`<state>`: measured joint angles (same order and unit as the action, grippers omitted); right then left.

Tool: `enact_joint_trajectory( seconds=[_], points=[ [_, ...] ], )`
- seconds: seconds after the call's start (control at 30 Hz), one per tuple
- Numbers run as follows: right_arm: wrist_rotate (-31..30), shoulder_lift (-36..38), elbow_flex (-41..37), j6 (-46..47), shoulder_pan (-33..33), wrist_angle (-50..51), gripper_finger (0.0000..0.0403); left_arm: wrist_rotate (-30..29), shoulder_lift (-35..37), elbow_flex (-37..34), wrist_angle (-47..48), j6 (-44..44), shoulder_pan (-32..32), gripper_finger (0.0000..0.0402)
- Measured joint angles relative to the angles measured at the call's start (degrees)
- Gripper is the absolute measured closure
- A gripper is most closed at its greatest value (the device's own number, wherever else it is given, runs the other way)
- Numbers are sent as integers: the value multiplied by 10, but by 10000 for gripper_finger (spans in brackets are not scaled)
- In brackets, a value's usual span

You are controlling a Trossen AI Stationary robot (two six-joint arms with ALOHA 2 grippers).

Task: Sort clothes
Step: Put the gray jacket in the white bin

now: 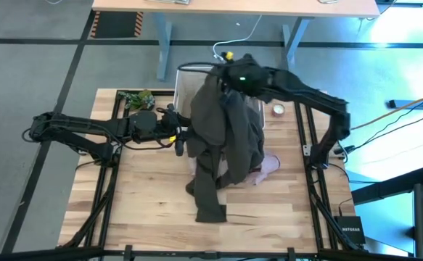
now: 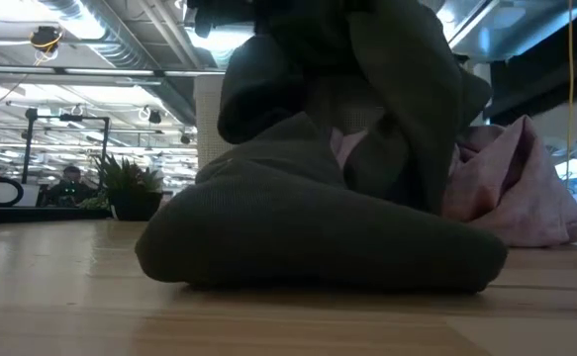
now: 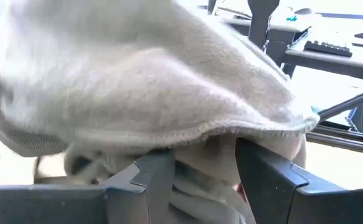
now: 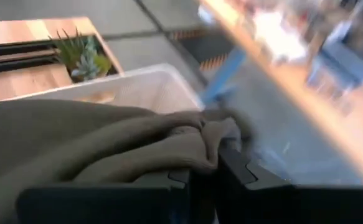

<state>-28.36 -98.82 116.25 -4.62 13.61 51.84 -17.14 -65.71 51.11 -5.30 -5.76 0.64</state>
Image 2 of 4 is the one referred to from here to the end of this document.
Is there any pink garment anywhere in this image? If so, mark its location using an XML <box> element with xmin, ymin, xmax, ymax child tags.
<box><xmin>330</xmin><ymin>114</ymin><xmax>577</xmax><ymax>248</ymax></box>

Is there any ceiling camera with yellow cable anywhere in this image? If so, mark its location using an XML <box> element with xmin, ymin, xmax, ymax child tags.
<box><xmin>29</xmin><ymin>25</ymin><xmax>65</xmax><ymax>67</ymax></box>

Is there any silver ventilation duct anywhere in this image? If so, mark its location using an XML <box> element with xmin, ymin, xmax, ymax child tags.
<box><xmin>35</xmin><ymin>0</ymin><xmax>201</xmax><ymax>128</ymax></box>

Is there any dark olive garment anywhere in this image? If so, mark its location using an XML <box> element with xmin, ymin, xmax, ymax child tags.
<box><xmin>134</xmin><ymin>0</ymin><xmax>510</xmax><ymax>295</ymax></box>

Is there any black aluminium table frame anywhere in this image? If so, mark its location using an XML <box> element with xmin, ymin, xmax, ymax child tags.
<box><xmin>0</xmin><ymin>206</ymin><xmax>115</xmax><ymax>224</ymax></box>

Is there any yellow hanging cable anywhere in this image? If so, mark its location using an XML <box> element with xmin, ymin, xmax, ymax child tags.
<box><xmin>563</xmin><ymin>0</ymin><xmax>577</xmax><ymax>190</ymax></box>

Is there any person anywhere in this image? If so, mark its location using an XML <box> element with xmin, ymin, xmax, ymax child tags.
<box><xmin>44</xmin><ymin>165</ymin><xmax>97</xmax><ymax>209</ymax></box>

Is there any green plant in black pot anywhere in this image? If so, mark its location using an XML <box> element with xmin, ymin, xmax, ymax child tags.
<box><xmin>77</xmin><ymin>153</ymin><xmax>165</xmax><ymax>223</ymax></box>

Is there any black background rig frame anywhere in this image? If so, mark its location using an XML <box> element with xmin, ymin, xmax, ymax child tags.
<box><xmin>20</xmin><ymin>107</ymin><xmax>112</xmax><ymax>187</ymax></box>

